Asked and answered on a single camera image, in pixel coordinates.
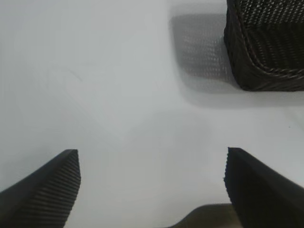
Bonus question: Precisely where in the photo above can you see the dark brown wicker basket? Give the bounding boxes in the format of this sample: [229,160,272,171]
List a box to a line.
[223,0,304,92]

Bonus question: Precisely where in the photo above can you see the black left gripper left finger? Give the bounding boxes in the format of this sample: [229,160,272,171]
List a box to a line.
[0,149,82,228]

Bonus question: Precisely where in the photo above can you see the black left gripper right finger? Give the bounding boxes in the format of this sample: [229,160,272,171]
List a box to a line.
[223,147,304,228]

